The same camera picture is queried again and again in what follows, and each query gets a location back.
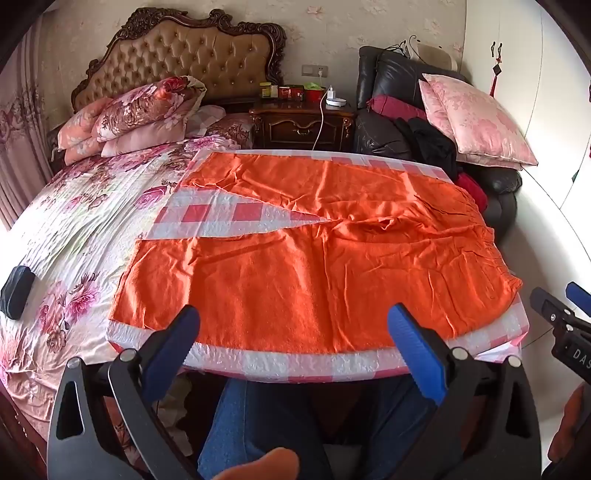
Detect tufted wooden headboard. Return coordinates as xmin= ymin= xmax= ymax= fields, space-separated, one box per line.
xmin=71 ymin=7 xmax=288 ymax=114

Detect pink checked tablecloth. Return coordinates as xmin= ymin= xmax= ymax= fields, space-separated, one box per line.
xmin=107 ymin=148 xmax=531 ymax=385

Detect pink floral pillow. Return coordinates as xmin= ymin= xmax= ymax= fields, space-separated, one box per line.
xmin=205 ymin=114 xmax=256 ymax=149

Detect folded floral quilt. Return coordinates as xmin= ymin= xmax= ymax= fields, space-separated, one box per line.
xmin=91 ymin=76 xmax=208 ymax=144

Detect pink embroidered curtain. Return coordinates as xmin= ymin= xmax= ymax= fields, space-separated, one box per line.
xmin=0 ymin=28 xmax=61 ymax=232

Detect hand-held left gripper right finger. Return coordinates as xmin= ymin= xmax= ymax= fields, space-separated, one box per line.
xmin=387 ymin=304 xmax=542 ymax=480

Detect pink satin cushion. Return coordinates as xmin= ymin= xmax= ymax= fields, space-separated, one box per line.
xmin=418 ymin=79 xmax=522 ymax=171
xmin=422 ymin=73 xmax=539 ymax=167

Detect pale pink pillow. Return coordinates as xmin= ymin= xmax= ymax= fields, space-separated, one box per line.
xmin=100 ymin=105 xmax=227 ymax=158

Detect salmon floral pillow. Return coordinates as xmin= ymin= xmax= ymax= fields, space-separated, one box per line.
xmin=62 ymin=137 xmax=106 ymax=166
xmin=58 ymin=97 xmax=114 ymax=151

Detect red knot ornament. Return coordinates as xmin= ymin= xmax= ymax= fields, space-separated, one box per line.
xmin=489 ymin=41 xmax=505 ymax=100

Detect person's right leg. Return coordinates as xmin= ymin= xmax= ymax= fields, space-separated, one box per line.
xmin=365 ymin=376 xmax=444 ymax=480

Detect white cable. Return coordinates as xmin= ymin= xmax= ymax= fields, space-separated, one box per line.
xmin=313 ymin=99 xmax=329 ymax=151

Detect dark wooden nightstand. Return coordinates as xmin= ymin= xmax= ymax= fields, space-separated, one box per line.
xmin=249 ymin=96 xmax=357 ymax=152

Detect orange pants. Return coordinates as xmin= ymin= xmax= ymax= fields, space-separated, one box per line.
xmin=108 ymin=151 xmax=525 ymax=356

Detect dark blue pouch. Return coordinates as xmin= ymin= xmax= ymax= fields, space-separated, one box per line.
xmin=0 ymin=265 xmax=35 ymax=320

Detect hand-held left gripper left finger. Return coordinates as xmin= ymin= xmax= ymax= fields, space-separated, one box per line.
xmin=46 ymin=305 xmax=201 ymax=480

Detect white wardrobe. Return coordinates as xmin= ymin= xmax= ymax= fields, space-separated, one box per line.
xmin=464 ymin=0 xmax=591 ymax=213

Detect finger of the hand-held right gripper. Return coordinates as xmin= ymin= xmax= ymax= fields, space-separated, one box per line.
xmin=530 ymin=287 xmax=575 ymax=325
xmin=566 ymin=281 xmax=591 ymax=320

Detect wire clothes hanger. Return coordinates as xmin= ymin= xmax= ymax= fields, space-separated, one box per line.
xmin=385 ymin=41 xmax=419 ymax=58

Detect cream seat cushion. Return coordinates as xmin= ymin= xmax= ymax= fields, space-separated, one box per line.
xmin=418 ymin=42 xmax=465 ymax=72

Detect maroon bolster pillow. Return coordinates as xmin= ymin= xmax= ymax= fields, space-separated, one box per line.
xmin=367 ymin=95 xmax=428 ymax=121

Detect black leather sofa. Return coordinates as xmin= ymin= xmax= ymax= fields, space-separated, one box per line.
xmin=353 ymin=45 xmax=522 ymax=232

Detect black clothing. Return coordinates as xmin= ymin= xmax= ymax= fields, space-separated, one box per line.
xmin=394 ymin=117 xmax=459 ymax=178

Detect person's leg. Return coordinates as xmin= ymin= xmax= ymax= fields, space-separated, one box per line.
xmin=365 ymin=376 xmax=444 ymax=480
xmin=198 ymin=377 xmax=333 ymax=480

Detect person's left leg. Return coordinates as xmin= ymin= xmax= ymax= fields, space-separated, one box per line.
xmin=198 ymin=377 xmax=333 ymax=480

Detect person's left hand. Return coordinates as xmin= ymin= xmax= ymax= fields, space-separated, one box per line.
xmin=217 ymin=447 xmax=301 ymax=480

